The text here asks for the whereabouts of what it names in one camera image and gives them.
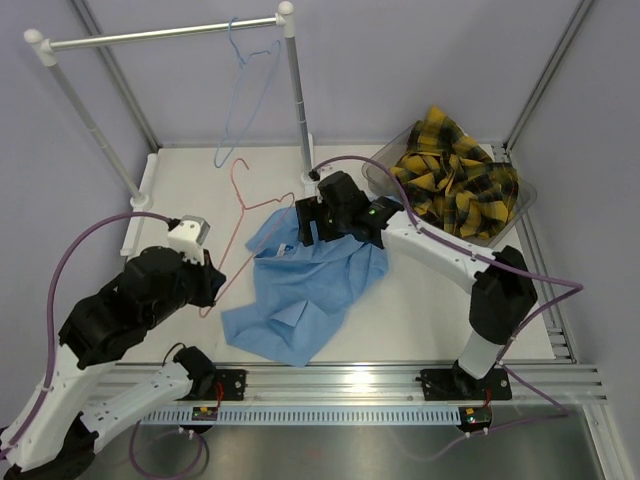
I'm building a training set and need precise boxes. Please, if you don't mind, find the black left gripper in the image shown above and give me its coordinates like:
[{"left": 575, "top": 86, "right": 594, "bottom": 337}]
[{"left": 145, "top": 246, "right": 226, "bottom": 330}]

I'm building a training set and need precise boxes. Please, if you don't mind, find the pink wire hanger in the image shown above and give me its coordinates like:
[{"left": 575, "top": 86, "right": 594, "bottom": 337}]
[{"left": 216, "top": 157, "right": 296, "bottom": 302}]

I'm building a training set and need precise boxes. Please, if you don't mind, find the light blue shirt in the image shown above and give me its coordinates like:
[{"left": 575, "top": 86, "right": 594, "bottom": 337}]
[{"left": 221, "top": 208, "right": 389, "bottom": 367}]

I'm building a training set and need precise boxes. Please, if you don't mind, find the yellow plaid shirt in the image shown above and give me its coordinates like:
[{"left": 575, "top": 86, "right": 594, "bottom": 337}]
[{"left": 390, "top": 106, "right": 520, "bottom": 241}]

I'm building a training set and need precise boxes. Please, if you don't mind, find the light blue wire hanger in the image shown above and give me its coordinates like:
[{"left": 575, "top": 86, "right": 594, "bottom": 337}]
[{"left": 213, "top": 17, "right": 283, "bottom": 169}]

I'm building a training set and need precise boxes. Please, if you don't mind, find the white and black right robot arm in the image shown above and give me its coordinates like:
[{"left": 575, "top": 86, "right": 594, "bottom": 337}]
[{"left": 295, "top": 171, "right": 538, "bottom": 400}]

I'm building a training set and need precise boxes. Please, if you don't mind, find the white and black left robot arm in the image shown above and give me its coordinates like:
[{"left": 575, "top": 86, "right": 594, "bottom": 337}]
[{"left": 1, "top": 247, "right": 226, "bottom": 479}]

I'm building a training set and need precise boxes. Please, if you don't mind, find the clear plastic bin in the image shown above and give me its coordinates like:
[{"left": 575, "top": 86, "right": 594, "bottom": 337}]
[{"left": 361, "top": 126, "right": 537, "bottom": 249}]

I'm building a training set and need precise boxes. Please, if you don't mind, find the white and metal clothes rack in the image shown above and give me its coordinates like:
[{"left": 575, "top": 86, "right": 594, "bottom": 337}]
[{"left": 23, "top": 0, "right": 321, "bottom": 257}]

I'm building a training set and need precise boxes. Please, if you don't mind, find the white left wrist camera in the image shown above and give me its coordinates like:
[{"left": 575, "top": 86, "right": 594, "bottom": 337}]
[{"left": 167, "top": 215, "right": 210, "bottom": 265}]

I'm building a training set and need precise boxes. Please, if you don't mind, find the aluminium mounting rail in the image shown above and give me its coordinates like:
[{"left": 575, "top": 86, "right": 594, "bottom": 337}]
[{"left": 94, "top": 359, "right": 609, "bottom": 407}]

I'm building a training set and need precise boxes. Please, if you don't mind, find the perforated white cable duct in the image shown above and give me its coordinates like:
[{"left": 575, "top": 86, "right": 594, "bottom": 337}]
[{"left": 141, "top": 405, "right": 461, "bottom": 426}]

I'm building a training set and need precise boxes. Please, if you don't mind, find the aluminium frame post left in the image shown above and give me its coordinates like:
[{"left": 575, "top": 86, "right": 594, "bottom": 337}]
[{"left": 67, "top": 0, "right": 161, "bottom": 153}]

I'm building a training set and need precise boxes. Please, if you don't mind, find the aluminium frame post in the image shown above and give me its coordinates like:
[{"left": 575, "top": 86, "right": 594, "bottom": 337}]
[
  {"left": 67, "top": 0, "right": 161, "bottom": 153},
  {"left": 502, "top": 0, "right": 598, "bottom": 154}
]

